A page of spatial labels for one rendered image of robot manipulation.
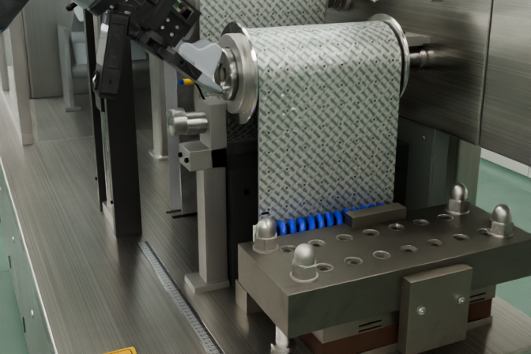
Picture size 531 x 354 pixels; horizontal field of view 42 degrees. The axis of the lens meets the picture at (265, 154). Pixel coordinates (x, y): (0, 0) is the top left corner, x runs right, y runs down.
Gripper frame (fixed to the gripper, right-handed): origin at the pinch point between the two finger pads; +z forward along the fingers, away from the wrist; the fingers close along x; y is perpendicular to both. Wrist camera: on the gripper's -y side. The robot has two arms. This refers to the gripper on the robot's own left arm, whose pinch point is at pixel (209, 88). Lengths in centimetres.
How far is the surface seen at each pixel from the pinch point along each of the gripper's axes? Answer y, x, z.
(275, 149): -1.6, -5.6, 11.5
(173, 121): -6.8, 2.5, -0.5
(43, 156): -35, 85, 10
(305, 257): -10.6, -23.0, 13.8
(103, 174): -24.5, 41.9, 9.9
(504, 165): 84, 217, 281
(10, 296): -110, 186, 60
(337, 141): 5.0, -5.6, 19.5
